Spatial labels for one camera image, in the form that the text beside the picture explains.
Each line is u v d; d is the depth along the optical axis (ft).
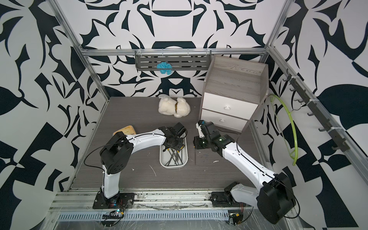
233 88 2.71
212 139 2.01
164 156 2.93
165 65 2.95
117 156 1.63
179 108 3.34
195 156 2.95
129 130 3.16
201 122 2.44
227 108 2.73
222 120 3.13
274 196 1.30
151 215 2.33
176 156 2.93
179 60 3.04
